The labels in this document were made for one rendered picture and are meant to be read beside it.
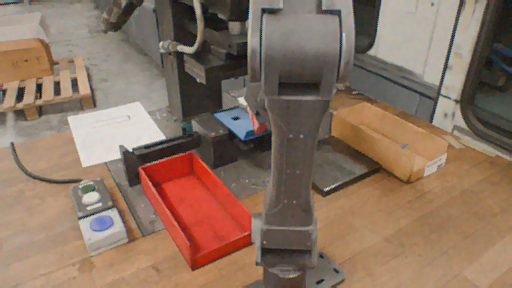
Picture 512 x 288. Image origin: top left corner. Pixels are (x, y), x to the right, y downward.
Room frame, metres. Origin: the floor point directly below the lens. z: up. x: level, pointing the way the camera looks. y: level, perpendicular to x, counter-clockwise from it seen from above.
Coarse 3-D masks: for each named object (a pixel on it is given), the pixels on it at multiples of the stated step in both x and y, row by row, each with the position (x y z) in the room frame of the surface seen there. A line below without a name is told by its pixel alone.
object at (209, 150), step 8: (264, 136) 0.77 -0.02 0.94; (208, 144) 0.71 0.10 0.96; (216, 144) 0.70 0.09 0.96; (224, 144) 0.71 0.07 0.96; (232, 144) 0.72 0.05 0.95; (256, 144) 0.79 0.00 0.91; (264, 144) 0.77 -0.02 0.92; (200, 152) 0.75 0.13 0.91; (208, 152) 0.71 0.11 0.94; (216, 152) 0.70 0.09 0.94; (224, 152) 0.71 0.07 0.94; (232, 152) 0.72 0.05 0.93; (208, 160) 0.71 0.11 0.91; (216, 160) 0.70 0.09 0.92; (224, 160) 0.71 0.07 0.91; (232, 160) 0.72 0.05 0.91
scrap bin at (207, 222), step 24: (144, 168) 0.62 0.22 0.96; (168, 168) 0.64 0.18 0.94; (192, 168) 0.67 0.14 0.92; (144, 192) 0.60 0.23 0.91; (168, 192) 0.60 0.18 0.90; (192, 192) 0.60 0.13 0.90; (216, 192) 0.58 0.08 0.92; (168, 216) 0.47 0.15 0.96; (192, 216) 0.53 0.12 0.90; (216, 216) 0.53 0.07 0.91; (240, 216) 0.50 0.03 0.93; (192, 240) 0.47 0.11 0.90; (216, 240) 0.47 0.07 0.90; (240, 240) 0.45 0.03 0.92; (192, 264) 0.41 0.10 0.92
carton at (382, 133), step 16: (336, 112) 0.85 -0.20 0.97; (352, 112) 0.88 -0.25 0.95; (368, 112) 0.89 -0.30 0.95; (384, 112) 0.85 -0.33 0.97; (336, 128) 0.83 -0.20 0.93; (352, 128) 0.78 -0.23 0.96; (368, 128) 0.88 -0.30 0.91; (384, 128) 0.84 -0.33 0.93; (400, 128) 0.80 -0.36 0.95; (416, 128) 0.77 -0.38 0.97; (352, 144) 0.78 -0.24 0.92; (368, 144) 0.74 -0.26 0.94; (384, 144) 0.70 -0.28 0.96; (400, 144) 0.79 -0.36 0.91; (416, 144) 0.76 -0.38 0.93; (432, 144) 0.72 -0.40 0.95; (448, 144) 0.70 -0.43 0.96; (384, 160) 0.69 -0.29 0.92; (400, 160) 0.66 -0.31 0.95; (416, 160) 0.72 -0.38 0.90; (432, 160) 0.71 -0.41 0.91; (400, 176) 0.65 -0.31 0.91; (416, 176) 0.65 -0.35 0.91
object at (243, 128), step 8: (224, 112) 0.80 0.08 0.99; (232, 112) 0.80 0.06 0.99; (240, 112) 0.80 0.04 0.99; (224, 120) 0.76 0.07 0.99; (232, 120) 0.76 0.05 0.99; (240, 120) 0.76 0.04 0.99; (248, 120) 0.76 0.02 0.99; (232, 128) 0.72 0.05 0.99; (240, 128) 0.72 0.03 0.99; (248, 128) 0.72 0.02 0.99; (240, 136) 0.69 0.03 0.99; (248, 136) 0.68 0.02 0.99; (256, 136) 0.69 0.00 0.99
